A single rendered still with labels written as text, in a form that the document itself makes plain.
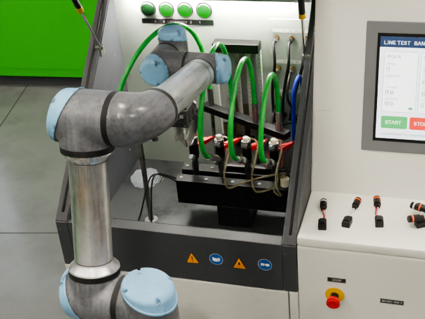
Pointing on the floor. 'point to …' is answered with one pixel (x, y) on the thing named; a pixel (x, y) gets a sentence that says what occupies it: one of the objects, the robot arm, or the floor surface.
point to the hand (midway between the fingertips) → (187, 141)
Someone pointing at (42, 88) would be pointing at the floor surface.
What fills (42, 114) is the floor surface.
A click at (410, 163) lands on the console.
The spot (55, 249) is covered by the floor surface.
